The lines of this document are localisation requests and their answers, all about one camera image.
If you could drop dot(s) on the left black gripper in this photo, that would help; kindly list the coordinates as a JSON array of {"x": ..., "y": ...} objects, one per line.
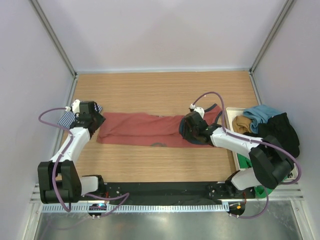
[{"x": 100, "y": 119}]

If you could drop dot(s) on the teal tank top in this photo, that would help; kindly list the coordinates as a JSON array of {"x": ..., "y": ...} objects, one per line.
[{"x": 259, "y": 114}]

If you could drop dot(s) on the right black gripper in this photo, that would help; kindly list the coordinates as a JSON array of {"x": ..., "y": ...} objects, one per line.
[{"x": 186, "y": 134}]

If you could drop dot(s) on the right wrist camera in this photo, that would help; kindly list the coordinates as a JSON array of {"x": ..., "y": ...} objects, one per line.
[{"x": 194, "y": 108}]

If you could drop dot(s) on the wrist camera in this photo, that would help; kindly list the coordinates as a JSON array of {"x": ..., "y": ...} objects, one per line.
[
  {"x": 74, "y": 108},
  {"x": 194, "y": 108}
]

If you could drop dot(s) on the blue white striped tank top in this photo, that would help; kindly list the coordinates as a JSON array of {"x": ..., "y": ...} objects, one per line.
[{"x": 69, "y": 116}]

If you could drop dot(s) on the brown tank top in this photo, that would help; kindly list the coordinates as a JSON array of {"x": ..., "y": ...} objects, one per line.
[{"x": 241, "y": 124}]

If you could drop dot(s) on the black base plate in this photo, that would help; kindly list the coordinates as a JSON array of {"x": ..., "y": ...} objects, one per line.
[{"x": 173, "y": 193}]

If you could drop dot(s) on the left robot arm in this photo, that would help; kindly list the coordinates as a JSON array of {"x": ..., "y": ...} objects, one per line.
[{"x": 58, "y": 179}]

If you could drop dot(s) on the black tank top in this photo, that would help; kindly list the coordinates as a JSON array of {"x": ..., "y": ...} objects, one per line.
[{"x": 279, "y": 127}]

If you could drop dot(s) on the white plastic tray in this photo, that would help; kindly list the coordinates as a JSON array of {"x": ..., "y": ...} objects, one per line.
[{"x": 230, "y": 114}]

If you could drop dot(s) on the slotted cable duct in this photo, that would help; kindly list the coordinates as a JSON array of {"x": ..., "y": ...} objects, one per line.
[{"x": 92, "y": 207}]

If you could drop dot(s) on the green tank top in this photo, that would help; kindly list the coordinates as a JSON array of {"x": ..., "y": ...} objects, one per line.
[{"x": 245, "y": 163}]

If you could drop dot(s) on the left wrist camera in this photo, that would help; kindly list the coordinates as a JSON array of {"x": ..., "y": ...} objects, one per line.
[{"x": 74, "y": 108}]

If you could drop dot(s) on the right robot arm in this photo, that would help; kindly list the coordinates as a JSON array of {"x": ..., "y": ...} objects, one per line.
[{"x": 270, "y": 163}]

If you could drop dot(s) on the red tank top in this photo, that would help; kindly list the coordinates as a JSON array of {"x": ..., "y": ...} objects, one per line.
[{"x": 143, "y": 129}]

